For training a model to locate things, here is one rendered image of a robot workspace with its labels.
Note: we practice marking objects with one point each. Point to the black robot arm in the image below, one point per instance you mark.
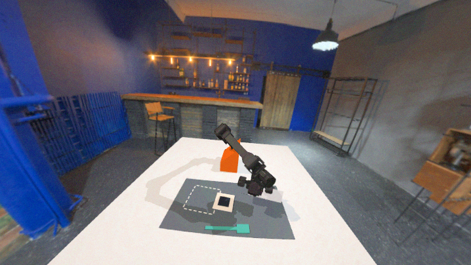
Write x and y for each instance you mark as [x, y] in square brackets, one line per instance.
[223, 132]

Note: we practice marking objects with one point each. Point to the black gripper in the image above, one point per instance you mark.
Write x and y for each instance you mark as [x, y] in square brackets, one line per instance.
[242, 181]

